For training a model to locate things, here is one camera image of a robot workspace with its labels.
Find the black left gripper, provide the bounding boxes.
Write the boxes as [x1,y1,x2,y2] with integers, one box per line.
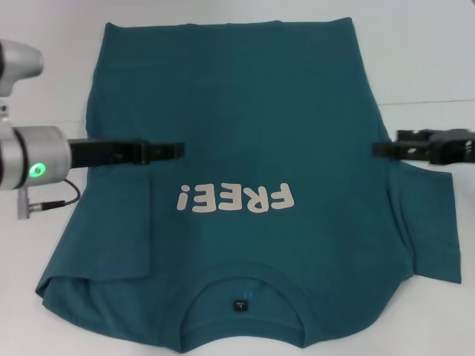
[68,137,186,171]

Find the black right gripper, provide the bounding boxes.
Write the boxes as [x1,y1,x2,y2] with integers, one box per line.
[371,127,475,167]

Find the teal FREE print t-shirt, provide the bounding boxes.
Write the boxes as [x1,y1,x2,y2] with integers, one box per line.
[35,16,462,354]

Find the left arm connector cable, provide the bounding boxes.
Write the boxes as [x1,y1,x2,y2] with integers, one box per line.
[16,179,82,220]

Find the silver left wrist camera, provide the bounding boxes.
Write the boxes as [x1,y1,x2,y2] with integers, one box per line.
[0,39,45,98]

